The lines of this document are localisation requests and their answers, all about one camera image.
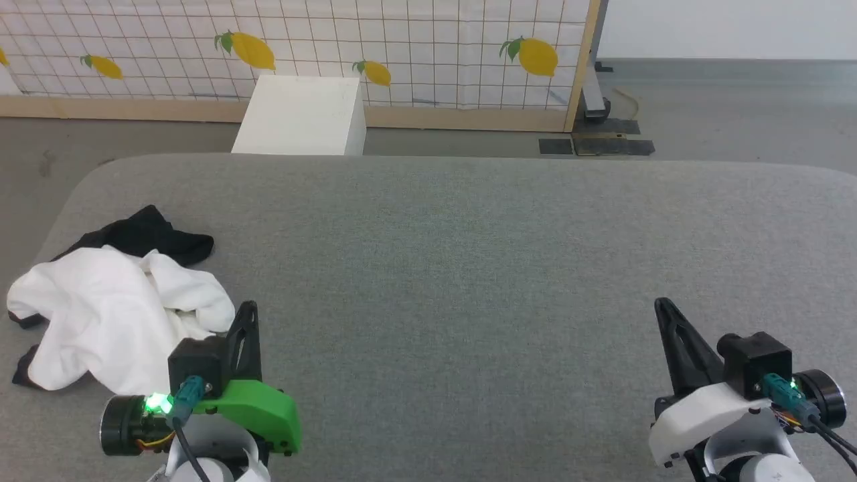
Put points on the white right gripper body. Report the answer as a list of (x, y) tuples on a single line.
[(710, 418)]

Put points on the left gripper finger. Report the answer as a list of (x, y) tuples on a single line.
[(248, 348)]

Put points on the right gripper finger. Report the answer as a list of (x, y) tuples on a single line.
[(689, 361)]

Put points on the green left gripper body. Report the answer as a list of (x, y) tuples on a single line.
[(258, 412)]

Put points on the white shirt with black sleeves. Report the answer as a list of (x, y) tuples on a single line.
[(100, 301)]

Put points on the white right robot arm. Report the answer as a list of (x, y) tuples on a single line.
[(756, 455)]

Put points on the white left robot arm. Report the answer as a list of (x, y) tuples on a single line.
[(221, 458)]

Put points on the long black floor tape patch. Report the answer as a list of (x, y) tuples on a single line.
[(612, 147)]

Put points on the grey fabric sofa cushion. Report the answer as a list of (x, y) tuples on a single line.
[(469, 281)]

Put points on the white rectangular box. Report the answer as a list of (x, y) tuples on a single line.
[(301, 114)]

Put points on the black floor tape strip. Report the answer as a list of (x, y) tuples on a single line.
[(616, 126)]

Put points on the small black floor tape patch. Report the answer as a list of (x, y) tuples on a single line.
[(556, 146)]

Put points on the grey metal partition foot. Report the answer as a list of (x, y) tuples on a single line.
[(594, 100)]

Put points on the lemon print partition screen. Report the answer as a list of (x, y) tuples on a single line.
[(415, 40)]

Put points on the white board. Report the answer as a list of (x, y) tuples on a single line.
[(7, 80)]

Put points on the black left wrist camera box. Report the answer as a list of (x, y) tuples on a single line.
[(197, 365)]

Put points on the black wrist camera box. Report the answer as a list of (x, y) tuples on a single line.
[(197, 365), (753, 365)]

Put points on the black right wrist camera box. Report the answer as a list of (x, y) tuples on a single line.
[(753, 365)]

